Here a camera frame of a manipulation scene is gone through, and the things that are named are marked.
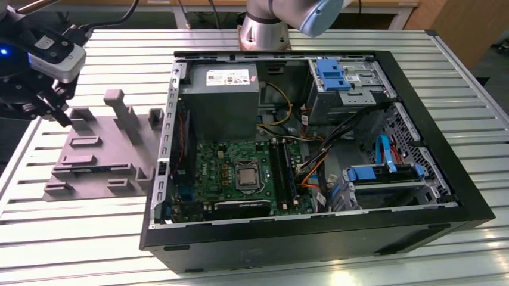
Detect blue plastic drive latch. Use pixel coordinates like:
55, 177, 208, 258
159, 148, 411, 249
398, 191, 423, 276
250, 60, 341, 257
317, 58, 353, 92

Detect black RAM slot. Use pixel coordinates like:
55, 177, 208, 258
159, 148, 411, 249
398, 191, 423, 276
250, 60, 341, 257
268, 139, 290, 210

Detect black graphics card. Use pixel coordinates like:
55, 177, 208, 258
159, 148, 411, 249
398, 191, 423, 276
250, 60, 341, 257
202, 199, 272, 222

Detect metal socket cover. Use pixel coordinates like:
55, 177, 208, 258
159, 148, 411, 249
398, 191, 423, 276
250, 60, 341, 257
232, 161, 263, 194

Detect blue flat data cable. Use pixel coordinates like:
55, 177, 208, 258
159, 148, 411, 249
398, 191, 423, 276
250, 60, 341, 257
374, 134, 399, 174

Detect black open PC case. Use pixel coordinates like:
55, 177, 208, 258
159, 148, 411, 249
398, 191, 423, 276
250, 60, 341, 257
138, 49, 496, 273

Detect brown braided cable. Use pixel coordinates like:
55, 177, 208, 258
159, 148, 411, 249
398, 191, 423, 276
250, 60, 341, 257
19, 0, 55, 14

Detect grey power supply unit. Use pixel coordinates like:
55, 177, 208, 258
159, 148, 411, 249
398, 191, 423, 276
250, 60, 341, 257
180, 64, 262, 142

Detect metal drive cage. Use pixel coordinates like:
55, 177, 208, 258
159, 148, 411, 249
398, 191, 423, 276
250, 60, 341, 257
307, 56, 397, 126

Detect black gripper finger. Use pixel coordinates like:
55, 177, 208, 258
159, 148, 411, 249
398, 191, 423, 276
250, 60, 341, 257
17, 97, 67, 128
47, 82, 76, 128

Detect yellow wire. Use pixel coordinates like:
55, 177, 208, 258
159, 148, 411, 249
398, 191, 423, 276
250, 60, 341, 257
256, 82, 294, 129

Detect wooden cabinet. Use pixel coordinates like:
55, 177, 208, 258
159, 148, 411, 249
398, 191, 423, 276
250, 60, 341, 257
403, 0, 509, 71

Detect silver CPU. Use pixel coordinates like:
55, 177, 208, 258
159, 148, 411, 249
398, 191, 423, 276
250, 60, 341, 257
238, 170, 259, 186

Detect red wire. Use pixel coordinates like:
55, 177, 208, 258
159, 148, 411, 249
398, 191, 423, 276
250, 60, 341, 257
178, 114, 188, 158

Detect dark RAM stick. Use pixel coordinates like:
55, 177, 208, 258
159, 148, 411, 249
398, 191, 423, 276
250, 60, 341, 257
52, 166, 132, 174

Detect wooden desk white legs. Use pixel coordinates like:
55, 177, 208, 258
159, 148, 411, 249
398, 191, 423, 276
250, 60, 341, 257
135, 0, 422, 30

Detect grey purple parts rack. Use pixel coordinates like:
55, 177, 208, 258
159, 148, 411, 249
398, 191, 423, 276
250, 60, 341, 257
41, 88, 166, 203

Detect hard disk in blue carrier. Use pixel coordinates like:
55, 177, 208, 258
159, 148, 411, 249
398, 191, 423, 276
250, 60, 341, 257
343, 165, 425, 185

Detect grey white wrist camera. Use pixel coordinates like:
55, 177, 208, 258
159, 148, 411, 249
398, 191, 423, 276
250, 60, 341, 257
27, 27, 87, 83

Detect black cable bundle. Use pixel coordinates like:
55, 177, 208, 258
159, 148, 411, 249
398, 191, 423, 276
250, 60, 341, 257
295, 102, 394, 175

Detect black camera cable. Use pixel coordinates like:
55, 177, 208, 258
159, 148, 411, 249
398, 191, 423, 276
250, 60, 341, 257
63, 0, 140, 32

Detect orange wire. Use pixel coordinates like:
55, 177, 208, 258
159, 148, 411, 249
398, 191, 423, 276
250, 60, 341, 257
299, 171, 322, 190

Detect green motherboard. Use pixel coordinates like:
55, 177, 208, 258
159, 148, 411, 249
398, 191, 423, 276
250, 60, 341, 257
170, 138, 315, 223

